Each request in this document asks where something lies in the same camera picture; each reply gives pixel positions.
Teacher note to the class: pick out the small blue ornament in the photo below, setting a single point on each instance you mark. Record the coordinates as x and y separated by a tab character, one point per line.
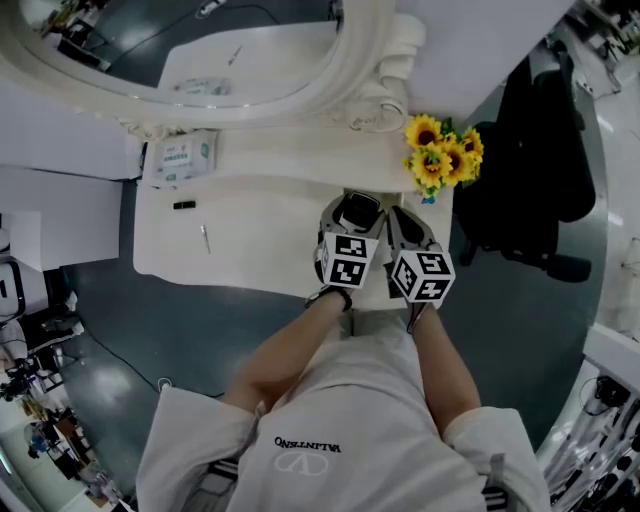
428	200

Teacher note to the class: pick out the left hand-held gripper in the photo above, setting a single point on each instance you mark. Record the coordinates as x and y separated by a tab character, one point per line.
345	260

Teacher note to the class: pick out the person's right forearm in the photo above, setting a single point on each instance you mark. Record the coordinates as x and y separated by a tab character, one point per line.
445	370

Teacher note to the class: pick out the small black stick object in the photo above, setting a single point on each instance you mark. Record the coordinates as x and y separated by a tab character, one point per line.
184	205

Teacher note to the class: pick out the yellow sunflower bouquet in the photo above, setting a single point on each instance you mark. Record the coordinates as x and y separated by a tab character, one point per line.
442	160

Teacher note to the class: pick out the white equipment rack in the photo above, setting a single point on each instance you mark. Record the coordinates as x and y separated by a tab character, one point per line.
600	425

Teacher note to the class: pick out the white cart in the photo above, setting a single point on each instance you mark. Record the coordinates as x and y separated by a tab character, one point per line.
12	290

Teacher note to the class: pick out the oval white-framed mirror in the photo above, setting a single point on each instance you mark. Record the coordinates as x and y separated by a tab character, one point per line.
350	75

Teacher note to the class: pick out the person's white shirt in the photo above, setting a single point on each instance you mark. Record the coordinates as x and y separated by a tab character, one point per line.
360	400

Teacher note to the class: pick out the white ornate dressing table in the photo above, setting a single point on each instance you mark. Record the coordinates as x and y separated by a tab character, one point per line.
270	225

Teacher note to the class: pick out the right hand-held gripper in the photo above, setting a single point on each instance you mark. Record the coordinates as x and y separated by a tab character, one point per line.
425	275

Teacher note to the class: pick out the person's left forearm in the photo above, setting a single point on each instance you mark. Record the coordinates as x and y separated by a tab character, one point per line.
285	355

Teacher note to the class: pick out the silver pen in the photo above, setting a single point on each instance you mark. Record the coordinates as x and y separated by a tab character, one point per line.
205	240

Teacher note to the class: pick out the white wet wipes pack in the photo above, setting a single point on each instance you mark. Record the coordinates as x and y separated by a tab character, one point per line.
185	159

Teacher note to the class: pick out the small black box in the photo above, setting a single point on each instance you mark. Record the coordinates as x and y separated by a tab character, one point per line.
362	207

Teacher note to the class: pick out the black office chair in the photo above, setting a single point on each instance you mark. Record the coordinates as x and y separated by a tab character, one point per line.
525	175

